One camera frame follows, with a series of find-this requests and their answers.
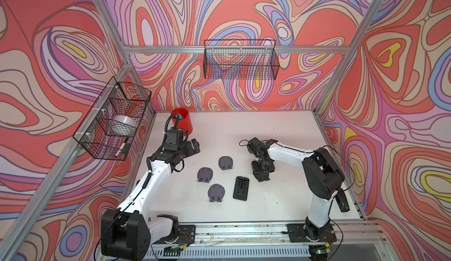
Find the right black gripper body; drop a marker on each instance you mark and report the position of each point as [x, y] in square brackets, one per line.
[262, 167]

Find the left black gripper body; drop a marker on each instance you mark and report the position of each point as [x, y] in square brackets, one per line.
[186, 149]

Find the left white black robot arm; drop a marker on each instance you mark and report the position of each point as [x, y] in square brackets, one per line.
[128, 231]

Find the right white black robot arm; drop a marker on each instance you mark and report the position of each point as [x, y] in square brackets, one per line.
[324, 178]

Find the black rectangular phone stand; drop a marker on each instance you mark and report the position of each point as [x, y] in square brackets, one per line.
[241, 188]

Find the grey folded phone stand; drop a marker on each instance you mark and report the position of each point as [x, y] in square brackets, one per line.
[205, 174]
[225, 163]
[216, 193]

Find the red cylindrical pen cup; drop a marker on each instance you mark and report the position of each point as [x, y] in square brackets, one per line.
[184, 119]

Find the white marker in basket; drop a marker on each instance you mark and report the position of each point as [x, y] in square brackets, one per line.
[120, 150]

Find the black stapler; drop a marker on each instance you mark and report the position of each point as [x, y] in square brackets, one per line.
[342, 201]

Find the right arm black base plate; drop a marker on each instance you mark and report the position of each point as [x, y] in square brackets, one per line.
[303, 233]

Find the left black wire basket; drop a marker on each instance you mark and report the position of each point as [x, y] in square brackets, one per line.
[99, 135]

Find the black wire basket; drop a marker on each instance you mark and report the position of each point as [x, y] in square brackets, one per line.
[240, 59]
[99, 135]

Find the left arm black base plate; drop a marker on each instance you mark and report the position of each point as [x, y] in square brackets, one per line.
[186, 236]

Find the rear black wire basket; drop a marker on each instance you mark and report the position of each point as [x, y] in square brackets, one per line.
[240, 59]

